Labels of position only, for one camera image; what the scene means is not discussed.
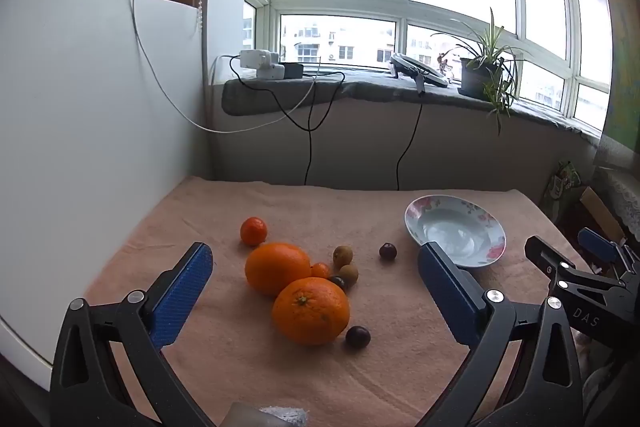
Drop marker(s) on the floral white plate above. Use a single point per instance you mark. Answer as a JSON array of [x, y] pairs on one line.
[[457, 227]]

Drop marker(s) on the white lace cloth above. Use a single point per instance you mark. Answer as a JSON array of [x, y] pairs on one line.
[[625, 197]]

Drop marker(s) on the potted spider plant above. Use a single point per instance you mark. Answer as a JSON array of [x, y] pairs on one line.
[[477, 77]]

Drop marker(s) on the small tangerine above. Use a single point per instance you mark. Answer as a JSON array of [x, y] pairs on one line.
[[253, 231]]

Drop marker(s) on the white window frame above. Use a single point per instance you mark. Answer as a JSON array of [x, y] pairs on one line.
[[402, 9]]

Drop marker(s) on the black power adapter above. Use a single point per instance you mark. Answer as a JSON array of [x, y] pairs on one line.
[[293, 70]]

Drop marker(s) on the large orange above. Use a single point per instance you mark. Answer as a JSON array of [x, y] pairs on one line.
[[277, 267], [310, 312]]

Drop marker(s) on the pink blanket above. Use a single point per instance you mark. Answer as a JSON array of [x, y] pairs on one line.
[[240, 357]]

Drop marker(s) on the dark red cherry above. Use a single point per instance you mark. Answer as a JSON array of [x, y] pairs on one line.
[[338, 282], [357, 337], [388, 251]]

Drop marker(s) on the brown longan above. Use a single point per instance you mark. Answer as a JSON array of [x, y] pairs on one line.
[[349, 274], [343, 255]]

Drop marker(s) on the white panel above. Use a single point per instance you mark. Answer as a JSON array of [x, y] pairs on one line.
[[90, 132]]

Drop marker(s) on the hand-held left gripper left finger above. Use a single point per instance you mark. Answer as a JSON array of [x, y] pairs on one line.
[[182, 292]]

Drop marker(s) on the grey sill cloth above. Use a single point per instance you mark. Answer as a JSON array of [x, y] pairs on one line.
[[370, 89]]

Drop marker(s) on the white charger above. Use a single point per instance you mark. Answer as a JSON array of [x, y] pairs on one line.
[[270, 72]]

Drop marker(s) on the cardboard box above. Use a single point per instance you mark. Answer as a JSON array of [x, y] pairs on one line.
[[597, 212]]

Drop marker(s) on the green snack bag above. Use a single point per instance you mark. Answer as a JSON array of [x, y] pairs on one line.
[[562, 184]]

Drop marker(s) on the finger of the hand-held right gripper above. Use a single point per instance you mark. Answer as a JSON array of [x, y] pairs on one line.
[[597, 242], [546, 257]]

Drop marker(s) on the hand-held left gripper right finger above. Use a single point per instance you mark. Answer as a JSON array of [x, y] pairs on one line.
[[450, 292]]

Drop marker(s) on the small orange kumquat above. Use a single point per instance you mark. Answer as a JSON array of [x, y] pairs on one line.
[[321, 270]]

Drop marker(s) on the white power adapters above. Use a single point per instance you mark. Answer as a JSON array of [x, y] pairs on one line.
[[255, 58]]

